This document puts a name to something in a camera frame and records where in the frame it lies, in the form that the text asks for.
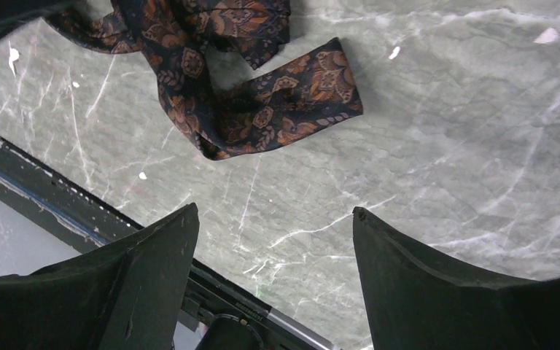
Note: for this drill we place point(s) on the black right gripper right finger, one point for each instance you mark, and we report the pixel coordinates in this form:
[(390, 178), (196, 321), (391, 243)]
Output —
[(417, 297)]

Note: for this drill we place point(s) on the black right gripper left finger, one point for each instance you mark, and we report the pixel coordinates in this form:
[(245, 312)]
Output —
[(124, 295)]

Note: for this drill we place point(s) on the navy orange paisley tie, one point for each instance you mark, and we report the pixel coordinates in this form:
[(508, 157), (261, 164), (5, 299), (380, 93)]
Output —
[(296, 100)]

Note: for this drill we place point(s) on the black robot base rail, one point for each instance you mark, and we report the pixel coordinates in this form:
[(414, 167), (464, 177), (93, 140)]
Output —
[(225, 315)]

